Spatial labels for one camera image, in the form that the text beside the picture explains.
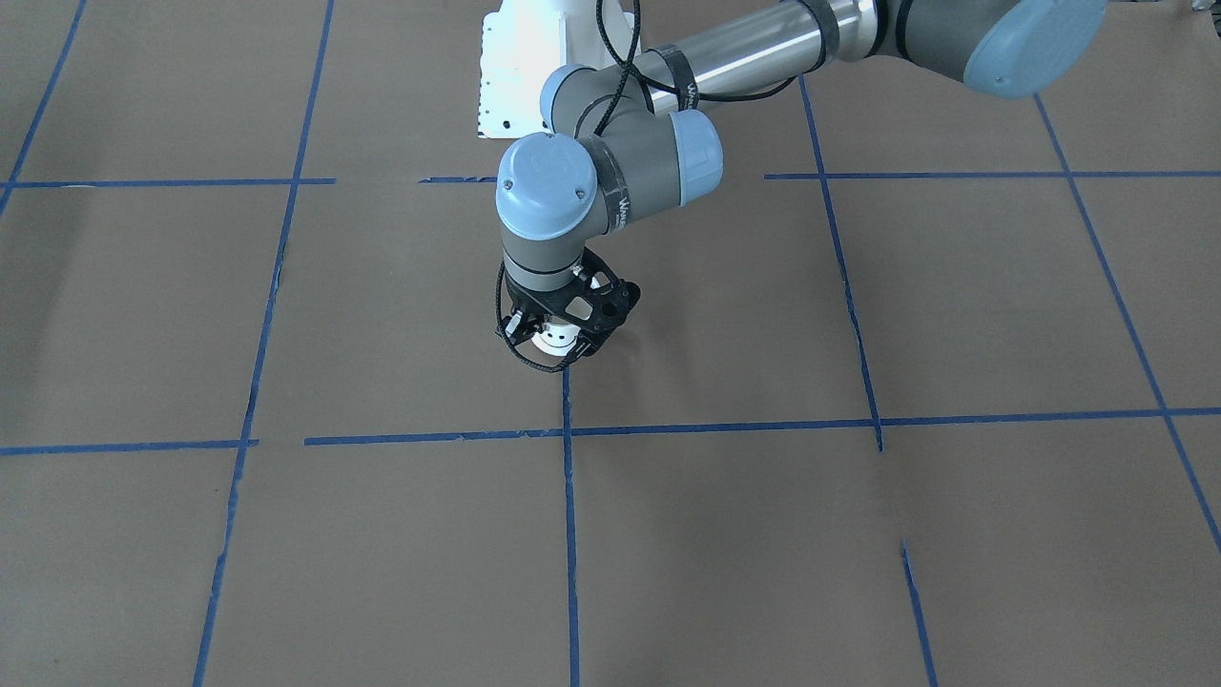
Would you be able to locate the white smiley face mug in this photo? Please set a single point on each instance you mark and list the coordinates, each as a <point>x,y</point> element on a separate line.
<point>576,321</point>

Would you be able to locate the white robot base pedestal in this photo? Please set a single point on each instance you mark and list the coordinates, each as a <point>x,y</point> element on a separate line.
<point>524,42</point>

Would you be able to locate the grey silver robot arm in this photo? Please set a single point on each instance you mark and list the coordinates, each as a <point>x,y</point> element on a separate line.
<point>624,142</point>

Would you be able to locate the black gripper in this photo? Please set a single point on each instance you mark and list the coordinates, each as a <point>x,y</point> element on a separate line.
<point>516,326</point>

